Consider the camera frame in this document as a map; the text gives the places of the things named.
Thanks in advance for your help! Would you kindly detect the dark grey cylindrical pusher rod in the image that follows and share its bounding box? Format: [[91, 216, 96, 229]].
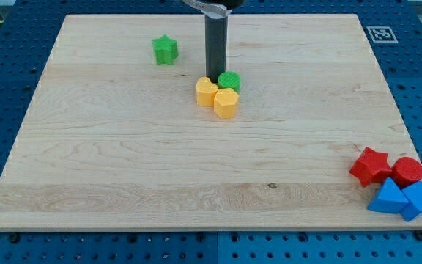
[[204, 15, 228, 83]]

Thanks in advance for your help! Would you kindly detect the black robot end mount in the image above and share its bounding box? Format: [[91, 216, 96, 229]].
[[212, 0, 245, 9]]

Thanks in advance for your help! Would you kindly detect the green star block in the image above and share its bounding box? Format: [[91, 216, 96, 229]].
[[152, 34, 179, 65]]

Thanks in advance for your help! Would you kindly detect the yellow heart block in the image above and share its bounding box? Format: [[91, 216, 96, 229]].
[[196, 77, 218, 107]]

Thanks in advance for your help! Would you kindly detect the red star block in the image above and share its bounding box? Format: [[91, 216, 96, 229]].
[[349, 147, 393, 187]]

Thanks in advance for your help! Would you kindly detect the silver clamp band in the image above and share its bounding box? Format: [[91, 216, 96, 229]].
[[182, 0, 232, 19]]

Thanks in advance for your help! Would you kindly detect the green cylinder block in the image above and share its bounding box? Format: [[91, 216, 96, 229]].
[[218, 71, 241, 94]]

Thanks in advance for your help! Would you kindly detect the yellow hexagon block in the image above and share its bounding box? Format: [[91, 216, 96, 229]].
[[214, 88, 240, 119]]

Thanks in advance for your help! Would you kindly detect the wooden board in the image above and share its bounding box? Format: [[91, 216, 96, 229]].
[[0, 14, 422, 232]]

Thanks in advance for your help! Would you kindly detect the white fiducial marker tag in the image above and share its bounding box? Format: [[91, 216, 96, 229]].
[[367, 26, 398, 43]]

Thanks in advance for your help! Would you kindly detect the red cylinder block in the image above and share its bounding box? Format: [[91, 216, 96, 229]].
[[391, 157, 422, 188]]

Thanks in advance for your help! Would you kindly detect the blue triangle block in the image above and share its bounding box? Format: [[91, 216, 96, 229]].
[[367, 177, 409, 214]]

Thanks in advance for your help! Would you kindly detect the blue cube block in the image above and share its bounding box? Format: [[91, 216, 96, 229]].
[[400, 181, 422, 221]]

